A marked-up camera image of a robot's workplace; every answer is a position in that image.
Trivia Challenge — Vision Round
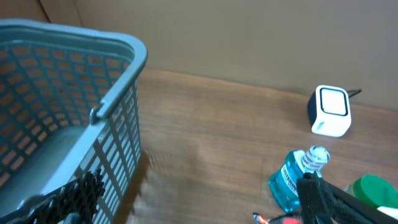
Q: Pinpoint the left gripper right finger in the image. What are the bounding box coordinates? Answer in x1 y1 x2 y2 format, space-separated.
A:
297 173 397 224

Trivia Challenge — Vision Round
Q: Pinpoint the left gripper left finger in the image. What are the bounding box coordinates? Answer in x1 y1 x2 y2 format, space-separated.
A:
6 169 105 224

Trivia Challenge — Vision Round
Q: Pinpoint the black red snack packet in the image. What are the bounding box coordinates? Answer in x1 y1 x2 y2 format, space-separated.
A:
252 212 303 224

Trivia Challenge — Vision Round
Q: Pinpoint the blue mouthwash bottle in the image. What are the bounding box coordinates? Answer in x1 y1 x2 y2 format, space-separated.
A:
269 146 330 213

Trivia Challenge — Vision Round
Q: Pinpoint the green lid jar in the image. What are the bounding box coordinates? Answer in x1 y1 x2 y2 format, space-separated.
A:
344 175 397 208

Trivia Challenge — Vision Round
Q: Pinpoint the white barcode scanner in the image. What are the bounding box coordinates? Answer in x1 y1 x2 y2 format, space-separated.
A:
307 85 351 138

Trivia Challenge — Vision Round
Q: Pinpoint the grey plastic shopping basket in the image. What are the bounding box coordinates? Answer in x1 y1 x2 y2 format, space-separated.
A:
1 19 148 223

